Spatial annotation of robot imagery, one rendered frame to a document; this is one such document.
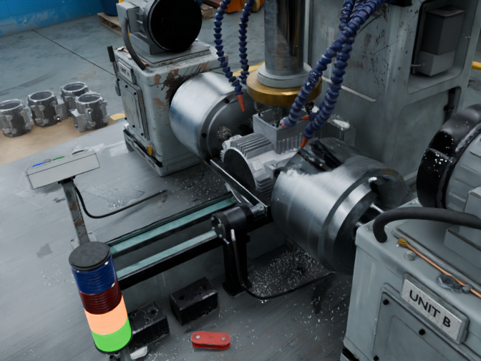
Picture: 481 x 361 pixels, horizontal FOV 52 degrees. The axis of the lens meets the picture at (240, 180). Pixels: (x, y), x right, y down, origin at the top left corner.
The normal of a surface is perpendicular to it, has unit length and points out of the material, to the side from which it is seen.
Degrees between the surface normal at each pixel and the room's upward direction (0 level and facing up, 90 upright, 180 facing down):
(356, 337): 89
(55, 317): 0
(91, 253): 0
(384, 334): 90
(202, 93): 28
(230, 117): 90
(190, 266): 90
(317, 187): 43
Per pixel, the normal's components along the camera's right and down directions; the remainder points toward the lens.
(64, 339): -0.04, -0.83
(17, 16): 0.65, 0.40
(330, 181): -0.48, -0.53
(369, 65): -0.84, 0.33
